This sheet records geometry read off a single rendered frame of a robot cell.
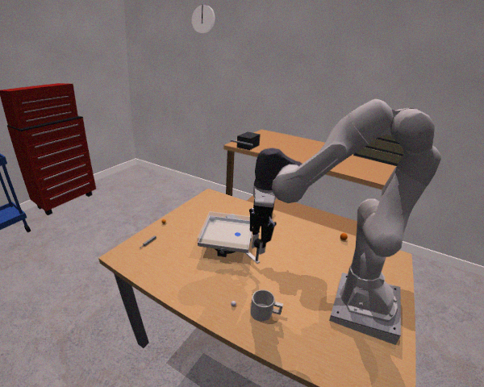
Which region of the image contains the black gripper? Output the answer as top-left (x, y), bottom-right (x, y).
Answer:
top-left (249, 204), bottom-right (277, 254)

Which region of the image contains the dark grey mug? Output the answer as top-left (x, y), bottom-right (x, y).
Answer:
top-left (250, 289), bottom-right (283, 322)

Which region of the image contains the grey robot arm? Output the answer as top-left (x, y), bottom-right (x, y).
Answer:
top-left (253, 99), bottom-right (441, 322)

